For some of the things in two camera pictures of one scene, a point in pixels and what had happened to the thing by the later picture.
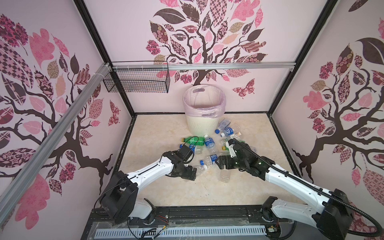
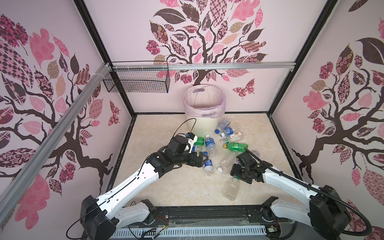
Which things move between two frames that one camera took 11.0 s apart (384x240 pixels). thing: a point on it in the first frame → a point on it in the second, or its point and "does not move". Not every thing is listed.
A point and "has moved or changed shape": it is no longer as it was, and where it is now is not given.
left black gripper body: [184, 172] → [189, 159]
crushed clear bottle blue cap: [223, 123] does not move
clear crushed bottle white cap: [201, 169] has moved or changed shape
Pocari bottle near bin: [228, 131] does not move
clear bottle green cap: [224, 175] → [233, 187]
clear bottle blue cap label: [196, 149] does not move
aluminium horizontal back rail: [199, 66] does not move
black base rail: [250, 214] does not move
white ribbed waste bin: [200, 126] does not move
